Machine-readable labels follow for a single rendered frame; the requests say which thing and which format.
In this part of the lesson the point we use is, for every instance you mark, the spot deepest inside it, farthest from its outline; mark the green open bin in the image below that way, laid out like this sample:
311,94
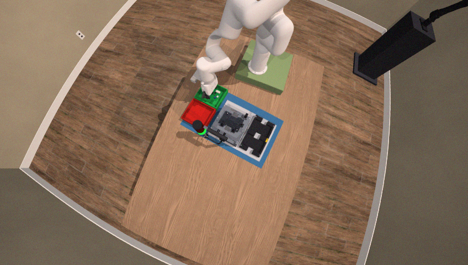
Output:
210,102

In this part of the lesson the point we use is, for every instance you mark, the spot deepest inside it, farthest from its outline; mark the red bin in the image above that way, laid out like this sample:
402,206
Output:
198,110

